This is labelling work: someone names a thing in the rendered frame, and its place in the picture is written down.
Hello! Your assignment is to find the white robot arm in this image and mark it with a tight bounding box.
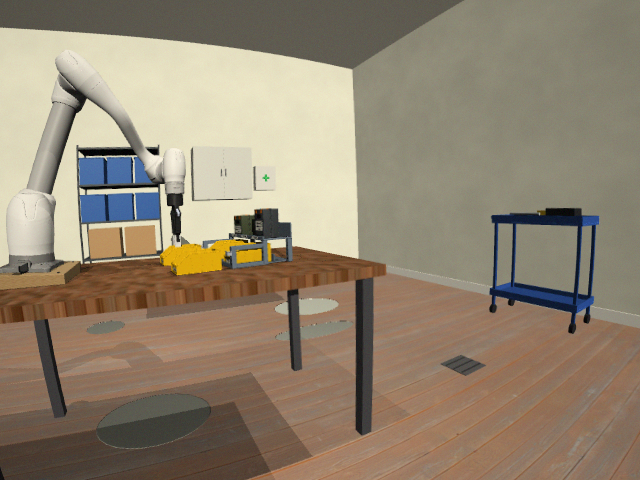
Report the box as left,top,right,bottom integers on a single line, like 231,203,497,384
0,50,186,273

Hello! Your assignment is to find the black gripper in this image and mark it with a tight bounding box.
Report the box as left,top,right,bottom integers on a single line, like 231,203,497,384
167,194,183,247

